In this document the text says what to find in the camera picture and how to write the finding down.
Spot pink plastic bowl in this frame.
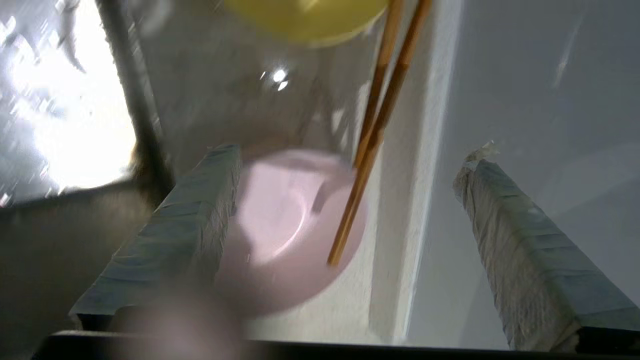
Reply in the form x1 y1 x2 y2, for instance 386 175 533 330
215 148 370 318

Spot yellow plastic bowl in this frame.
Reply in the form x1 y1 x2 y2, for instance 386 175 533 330
222 0 391 47

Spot wooden chopstick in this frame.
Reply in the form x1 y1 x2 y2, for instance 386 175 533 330
326 0 433 267
352 0 405 169

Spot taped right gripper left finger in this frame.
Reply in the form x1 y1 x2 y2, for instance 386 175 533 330
70 144 243 331

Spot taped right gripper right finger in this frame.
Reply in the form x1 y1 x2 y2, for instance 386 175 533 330
452 141 640 353

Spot stainless steel sink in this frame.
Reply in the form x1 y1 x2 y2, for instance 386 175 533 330
0 0 176 331

